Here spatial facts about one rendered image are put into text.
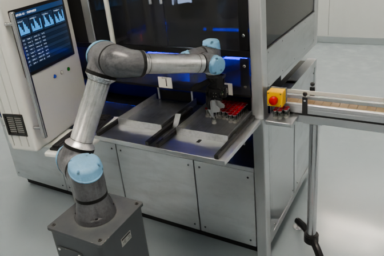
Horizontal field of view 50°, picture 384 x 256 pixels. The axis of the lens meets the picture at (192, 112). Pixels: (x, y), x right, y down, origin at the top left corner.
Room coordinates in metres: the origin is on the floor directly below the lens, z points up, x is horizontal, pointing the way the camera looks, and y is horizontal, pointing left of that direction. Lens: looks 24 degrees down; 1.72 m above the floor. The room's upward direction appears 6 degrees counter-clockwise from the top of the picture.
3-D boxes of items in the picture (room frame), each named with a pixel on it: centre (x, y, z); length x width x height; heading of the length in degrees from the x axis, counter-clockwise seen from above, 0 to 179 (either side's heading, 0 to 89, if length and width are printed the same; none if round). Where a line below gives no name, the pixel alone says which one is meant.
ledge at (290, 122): (1.75, -0.43, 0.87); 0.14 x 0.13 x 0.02; 148
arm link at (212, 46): (1.74, -0.11, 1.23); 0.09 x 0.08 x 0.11; 122
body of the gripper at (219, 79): (1.73, -0.12, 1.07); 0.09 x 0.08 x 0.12; 58
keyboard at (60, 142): (1.95, 0.58, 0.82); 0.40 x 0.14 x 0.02; 159
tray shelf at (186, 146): (1.78, 0.06, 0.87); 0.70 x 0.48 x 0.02; 58
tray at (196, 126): (1.76, -0.12, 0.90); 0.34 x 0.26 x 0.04; 148
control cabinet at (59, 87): (2.05, 0.77, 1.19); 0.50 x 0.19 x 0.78; 159
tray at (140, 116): (1.93, 0.17, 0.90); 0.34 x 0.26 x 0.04; 148
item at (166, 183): (2.70, 0.29, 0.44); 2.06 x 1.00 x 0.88; 58
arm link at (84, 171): (1.27, 0.40, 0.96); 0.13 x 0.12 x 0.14; 32
